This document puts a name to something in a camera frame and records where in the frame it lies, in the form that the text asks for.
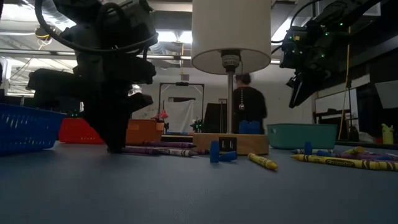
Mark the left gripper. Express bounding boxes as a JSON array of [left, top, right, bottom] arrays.
[[27, 57, 156, 153]]

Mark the white cloth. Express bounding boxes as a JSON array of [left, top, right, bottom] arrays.
[[164, 99, 196, 134]]

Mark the red flower shaped object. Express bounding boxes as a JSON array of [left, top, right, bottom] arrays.
[[151, 110, 169, 124]]

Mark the teal plastic bin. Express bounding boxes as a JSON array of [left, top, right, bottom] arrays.
[[266, 123, 338, 151]]

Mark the lamp pull chain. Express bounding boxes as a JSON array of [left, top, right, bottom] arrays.
[[238, 60, 246, 110]]

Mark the black box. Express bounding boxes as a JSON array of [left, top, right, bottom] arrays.
[[203, 99, 237, 134]]

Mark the blue plastic basket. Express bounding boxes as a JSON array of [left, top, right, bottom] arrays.
[[0, 103, 67, 156]]

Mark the white lampshade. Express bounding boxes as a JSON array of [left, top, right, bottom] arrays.
[[190, 0, 272, 75]]

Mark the whiteboard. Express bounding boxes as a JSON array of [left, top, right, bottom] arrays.
[[315, 89, 358, 116]]

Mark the black stand frame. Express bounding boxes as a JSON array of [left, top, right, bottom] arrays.
[[158, 82, 205, 125]]

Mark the yellow wrapped crayon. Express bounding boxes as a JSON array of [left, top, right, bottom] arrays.
[[290, 154, 398, 172], [344, 146, 365, 155], [248, 152, 279, 171]]

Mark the yellow green bottle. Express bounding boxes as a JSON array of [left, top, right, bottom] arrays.
[[381, 123, 395, 146]]

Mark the red plastic basket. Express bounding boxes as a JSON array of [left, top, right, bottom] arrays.
[[58, 118, 105, 144]]

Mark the person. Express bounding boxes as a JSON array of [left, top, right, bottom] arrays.
[[232, 73, 268, 135]]

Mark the orange plastic bin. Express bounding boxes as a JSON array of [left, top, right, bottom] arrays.
[[126, 119, 165, 146]]

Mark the metal lamp pole with socket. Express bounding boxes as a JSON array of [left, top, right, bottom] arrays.
[[221, 49, 242, 134]]

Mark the hanging yellow cable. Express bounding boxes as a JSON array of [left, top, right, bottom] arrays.
[[337, 26, 352, 141]]

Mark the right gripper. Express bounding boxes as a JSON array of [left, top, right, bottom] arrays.
[[279, 20, 351, 109]]

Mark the yellow cable reel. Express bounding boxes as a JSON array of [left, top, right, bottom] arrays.
[[34, 24, 57, 50]]

